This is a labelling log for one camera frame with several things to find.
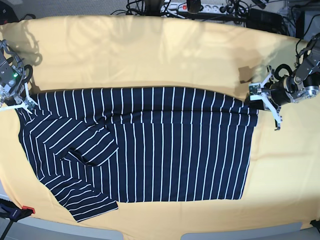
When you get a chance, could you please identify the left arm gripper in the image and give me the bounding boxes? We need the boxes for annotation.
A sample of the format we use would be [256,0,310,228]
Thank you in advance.
[260,65,297,131]

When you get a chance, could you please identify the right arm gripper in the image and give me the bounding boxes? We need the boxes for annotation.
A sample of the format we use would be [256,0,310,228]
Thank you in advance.
[0,74,33,112]

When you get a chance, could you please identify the navy white striped T-shirt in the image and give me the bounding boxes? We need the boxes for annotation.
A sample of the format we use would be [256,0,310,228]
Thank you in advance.
[17,87,258,222]

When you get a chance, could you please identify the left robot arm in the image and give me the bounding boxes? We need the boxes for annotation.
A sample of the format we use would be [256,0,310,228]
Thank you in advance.
[262,34,320,109]

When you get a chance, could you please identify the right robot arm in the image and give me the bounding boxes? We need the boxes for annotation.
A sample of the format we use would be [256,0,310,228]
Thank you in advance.
[0,39,282,130]

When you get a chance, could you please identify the black power adapter brick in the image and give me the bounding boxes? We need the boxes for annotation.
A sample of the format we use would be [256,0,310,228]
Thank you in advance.
[245,8,283,33]

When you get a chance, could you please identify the yellow table cloth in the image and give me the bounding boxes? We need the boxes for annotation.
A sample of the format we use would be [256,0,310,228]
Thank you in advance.
[0,15,320,240]

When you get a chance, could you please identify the blue red table clamp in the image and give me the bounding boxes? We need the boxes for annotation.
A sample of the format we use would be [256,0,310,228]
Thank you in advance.
[0,198,36,240]

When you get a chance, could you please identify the white power strip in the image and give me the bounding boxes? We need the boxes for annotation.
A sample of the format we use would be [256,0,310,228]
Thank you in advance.
[160,1,230,15]

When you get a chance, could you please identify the black clamp at right corner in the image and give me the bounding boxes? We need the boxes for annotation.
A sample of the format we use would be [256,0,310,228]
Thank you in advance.
[310,220,320,231]

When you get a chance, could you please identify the tangled black cables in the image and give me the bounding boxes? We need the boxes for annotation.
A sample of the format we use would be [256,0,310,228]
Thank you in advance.
[109,0,320,38]

